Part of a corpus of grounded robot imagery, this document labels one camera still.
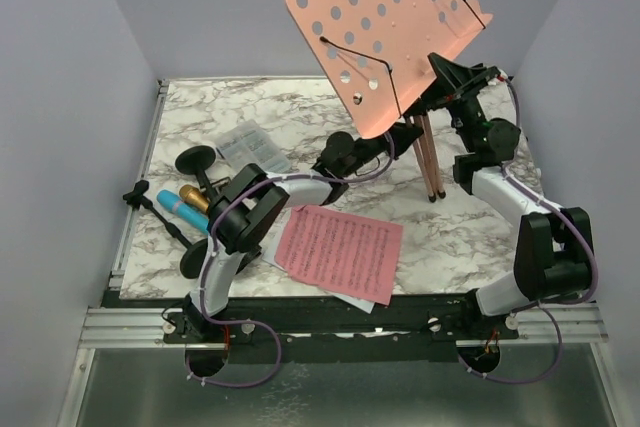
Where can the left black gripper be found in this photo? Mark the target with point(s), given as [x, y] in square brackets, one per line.
[401, 133]

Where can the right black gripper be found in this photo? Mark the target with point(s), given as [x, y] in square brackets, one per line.
[470, 85]

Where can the pink music stand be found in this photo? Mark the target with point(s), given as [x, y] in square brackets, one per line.
[374, 54]

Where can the pink sheet music page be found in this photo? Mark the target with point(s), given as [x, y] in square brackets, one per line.
[340, 253]

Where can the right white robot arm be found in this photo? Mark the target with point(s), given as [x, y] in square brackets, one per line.
[554, 257]

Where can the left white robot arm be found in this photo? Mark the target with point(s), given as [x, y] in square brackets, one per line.
[243, 213]

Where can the clear plastic compartment box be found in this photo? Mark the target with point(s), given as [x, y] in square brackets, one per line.
[248, 143]

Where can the white paper sheet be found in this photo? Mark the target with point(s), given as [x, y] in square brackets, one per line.
[363, 305]

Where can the black desktop mic stand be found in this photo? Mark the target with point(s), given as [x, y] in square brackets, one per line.
[195, 161]

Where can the gold microphone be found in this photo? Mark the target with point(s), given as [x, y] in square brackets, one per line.
[192, 196]

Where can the blue microphone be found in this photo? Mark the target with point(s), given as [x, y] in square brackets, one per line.
[174, 204]

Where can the black mounting rail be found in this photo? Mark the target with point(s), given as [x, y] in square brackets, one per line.
[324, 330]

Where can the aluminium frame rail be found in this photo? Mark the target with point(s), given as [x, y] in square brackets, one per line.
[129, 328]

